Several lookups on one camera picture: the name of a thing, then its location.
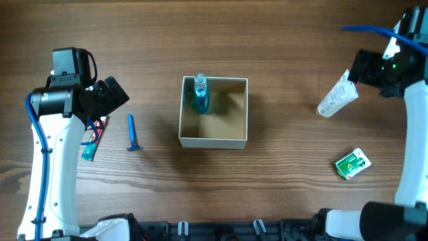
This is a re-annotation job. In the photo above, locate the white cardboard box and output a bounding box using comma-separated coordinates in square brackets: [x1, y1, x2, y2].
[179, 76, 249, 149]

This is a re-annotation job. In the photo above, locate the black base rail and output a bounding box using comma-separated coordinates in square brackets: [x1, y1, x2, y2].
[139, 219, 334, 241]

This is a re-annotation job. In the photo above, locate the left blue cable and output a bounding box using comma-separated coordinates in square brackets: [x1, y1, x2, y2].
[25, 92, 100, 241]

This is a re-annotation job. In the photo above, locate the green soap bar pack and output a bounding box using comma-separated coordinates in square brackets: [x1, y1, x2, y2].
[334, 148, 371, 180]

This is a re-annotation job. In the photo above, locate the blue disposable razor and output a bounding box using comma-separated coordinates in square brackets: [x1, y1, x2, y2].
[127, 114, 142, 151]

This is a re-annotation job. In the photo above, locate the red green toothpaste tube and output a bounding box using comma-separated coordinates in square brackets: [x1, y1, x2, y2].
[81, 116, 109, 161]

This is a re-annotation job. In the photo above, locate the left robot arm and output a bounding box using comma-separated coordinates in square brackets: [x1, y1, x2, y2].
[17, 47, 129, 240]

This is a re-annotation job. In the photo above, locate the white lotion tube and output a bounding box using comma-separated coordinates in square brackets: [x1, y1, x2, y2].
[316, 70, 358, 118]

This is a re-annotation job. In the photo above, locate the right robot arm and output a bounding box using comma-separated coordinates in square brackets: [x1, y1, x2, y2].
[310, 5, 427, 240]

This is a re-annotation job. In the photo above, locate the blue mouthwash bottle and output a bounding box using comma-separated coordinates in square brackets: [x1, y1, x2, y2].
[192, 73, 210, 114]

